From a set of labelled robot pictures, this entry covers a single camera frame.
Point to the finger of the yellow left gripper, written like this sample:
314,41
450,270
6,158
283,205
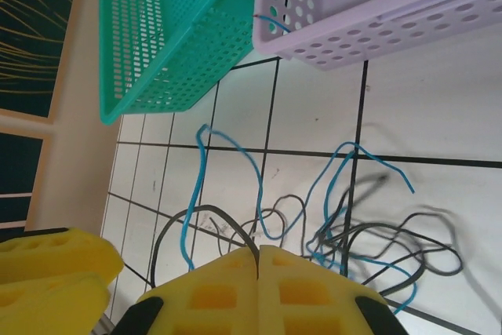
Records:
47,307
59,260

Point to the lavender plastic basket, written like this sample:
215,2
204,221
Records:
353,5

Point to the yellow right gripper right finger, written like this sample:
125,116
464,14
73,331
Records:
313,303

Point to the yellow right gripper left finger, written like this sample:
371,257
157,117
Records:
212,303

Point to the teal plastic basket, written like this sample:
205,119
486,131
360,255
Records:
164,37

